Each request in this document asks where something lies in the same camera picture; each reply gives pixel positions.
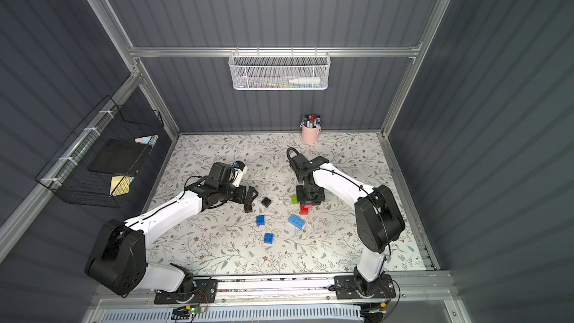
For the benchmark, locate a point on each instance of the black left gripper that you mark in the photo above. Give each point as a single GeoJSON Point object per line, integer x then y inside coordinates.
{"type": "Point", "coordinates": [244, 194]}

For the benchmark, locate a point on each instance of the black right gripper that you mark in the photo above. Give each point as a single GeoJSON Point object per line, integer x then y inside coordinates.
{"type": "Point", "coordinates": [309, 196]}

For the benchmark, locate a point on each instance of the light blue long lego brick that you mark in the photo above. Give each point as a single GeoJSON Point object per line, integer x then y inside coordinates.
{"type": "Point", "coordinates": [296, 221]}

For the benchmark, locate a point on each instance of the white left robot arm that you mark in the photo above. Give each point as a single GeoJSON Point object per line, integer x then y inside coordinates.
{"type": "Point", "coordinates": [118, 258]}

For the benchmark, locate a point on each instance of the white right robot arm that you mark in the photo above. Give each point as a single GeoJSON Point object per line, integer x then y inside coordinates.
{"type": "Point", "coordinates": [378, 219]}

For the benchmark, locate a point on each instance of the blue lego brick lower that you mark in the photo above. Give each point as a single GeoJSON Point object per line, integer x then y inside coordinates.
{"type": "Point", "coordinates": [268, 238]}

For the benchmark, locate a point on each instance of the pink metal pen bucket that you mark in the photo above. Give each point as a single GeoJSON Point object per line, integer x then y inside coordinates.
{"type": "Point", "coordinates": [310, 135]}

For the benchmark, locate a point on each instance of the markers in bucket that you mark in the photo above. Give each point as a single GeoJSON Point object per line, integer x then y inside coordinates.
{"type": "Point", "coordinates": [311, 121]}

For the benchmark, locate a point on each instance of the pastel sticky notes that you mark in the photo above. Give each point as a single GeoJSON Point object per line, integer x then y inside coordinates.
{"type": "Point", "coordinates": [147, 140]}

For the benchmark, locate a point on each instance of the white bottle in basket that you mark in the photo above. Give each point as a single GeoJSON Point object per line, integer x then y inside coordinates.
{"type": "Point", "coordinates": [309, 81]}

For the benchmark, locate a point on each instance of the yellow sticky note pad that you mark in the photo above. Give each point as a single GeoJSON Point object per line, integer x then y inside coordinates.
{"type": "Point", "coordinates": [120, 185]}

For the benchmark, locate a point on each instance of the black notebook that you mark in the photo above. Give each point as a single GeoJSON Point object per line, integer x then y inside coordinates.
{"type": "Point", "coordinates": [119, 157]}

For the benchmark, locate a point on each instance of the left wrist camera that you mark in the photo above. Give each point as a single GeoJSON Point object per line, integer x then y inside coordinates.
{"type": "Point", "coordinates": [230, 174]}

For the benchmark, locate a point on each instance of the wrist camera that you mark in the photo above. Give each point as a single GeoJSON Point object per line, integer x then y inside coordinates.
{"type": "Point", "coordinates": [301, 165]}
{"type": "Point", "coordinates": [230, 174]}

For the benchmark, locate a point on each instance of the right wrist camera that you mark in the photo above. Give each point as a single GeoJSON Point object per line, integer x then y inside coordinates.
{"type": "Point", "coordinates": [301, 165]}

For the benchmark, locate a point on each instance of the white wire wall basket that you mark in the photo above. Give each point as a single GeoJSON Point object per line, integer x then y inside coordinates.
{"type": "Point", "coordinates": [258, 72]}

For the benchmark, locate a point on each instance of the black wire side basket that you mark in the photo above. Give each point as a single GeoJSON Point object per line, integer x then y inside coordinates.
{"type": "Point", "coordinates": [69, 178]}

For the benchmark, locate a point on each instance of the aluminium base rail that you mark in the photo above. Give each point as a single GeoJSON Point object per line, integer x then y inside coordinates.
{"type": "Point", "coordinates": [322, 288]}

